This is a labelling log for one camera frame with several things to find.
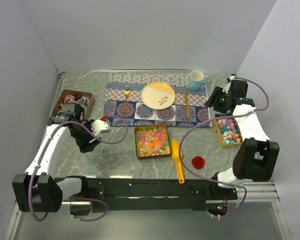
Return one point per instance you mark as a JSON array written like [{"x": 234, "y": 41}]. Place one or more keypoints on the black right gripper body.
[{"x": 219, "y": 103}]

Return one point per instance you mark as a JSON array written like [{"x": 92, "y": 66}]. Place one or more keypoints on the yellow plastic scoop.
[{"x": 176, "y": 157}]

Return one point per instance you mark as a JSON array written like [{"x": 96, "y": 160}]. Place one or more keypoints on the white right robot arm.
[{"x": 256, "y": 158}]

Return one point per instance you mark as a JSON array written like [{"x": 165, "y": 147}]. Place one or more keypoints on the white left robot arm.
[{"x": 36, "y": 189}]

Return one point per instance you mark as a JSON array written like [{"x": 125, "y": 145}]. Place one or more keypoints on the gold tin of opaque candies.
[{"x": 228, "y": 132}]

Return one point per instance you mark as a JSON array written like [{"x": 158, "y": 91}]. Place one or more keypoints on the brown box of wrapped candies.
[{"x": 81, "y": 101}]

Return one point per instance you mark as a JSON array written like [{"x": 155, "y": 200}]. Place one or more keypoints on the square tin of translucent candies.
[{"x": 152, "y": 142}]

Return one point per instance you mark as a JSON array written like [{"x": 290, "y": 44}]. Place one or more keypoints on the clear glass jar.
[{"x": 93, "y": 151}]

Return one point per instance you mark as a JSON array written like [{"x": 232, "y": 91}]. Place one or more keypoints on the patterned placemat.
[{"x": 139, "y": 114}]

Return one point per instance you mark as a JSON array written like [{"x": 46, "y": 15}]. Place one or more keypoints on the light blue mug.
[{"x": 197, "y": 79}]

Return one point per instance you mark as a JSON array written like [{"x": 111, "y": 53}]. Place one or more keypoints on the gold knife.
[{"x": 187, "y": 103}]

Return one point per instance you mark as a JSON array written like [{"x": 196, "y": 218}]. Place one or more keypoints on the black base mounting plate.
[{"x": 123, "y": 194}]

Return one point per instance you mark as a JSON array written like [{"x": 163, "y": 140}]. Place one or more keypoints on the cream and orange plate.
[{"x": 158, "y": 95}]

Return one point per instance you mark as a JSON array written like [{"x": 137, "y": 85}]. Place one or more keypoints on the gold fork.
[{"x": 126, "y": 94}]

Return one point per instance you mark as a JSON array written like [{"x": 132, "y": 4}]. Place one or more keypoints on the red jar lid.
[{"x": 198, "y": 162}]

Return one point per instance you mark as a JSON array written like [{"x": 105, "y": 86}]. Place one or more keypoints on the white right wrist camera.
[{"x": 229, "y": 82}]

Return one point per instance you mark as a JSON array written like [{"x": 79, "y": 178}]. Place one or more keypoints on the aluminium frame rail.
[{"x": 261, "y": 192}]

